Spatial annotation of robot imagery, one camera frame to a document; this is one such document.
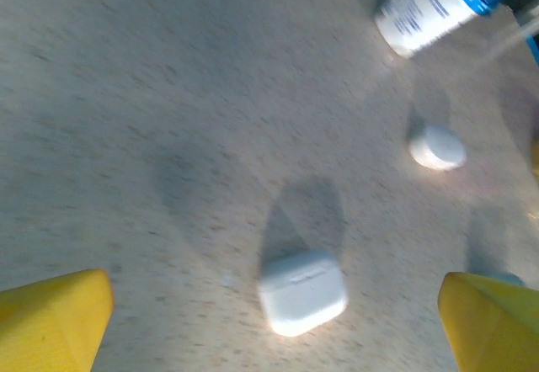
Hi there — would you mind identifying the white rectangular earbud case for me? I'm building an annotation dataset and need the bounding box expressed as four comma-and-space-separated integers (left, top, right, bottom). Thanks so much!
256, 249, 350, 338

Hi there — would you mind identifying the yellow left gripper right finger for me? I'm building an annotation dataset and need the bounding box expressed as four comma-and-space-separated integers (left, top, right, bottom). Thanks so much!
437, 271, 539, 372

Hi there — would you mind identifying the light blue oval earbud case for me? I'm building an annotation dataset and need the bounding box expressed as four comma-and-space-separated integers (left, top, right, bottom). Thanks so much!
407, 124, 467, 172

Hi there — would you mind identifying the white cup with blue lid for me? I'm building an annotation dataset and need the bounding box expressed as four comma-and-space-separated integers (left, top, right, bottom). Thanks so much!
373, 0, 513, 60

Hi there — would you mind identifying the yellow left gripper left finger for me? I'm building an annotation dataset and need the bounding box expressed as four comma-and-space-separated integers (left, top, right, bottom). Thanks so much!
0, 268, 115, 372

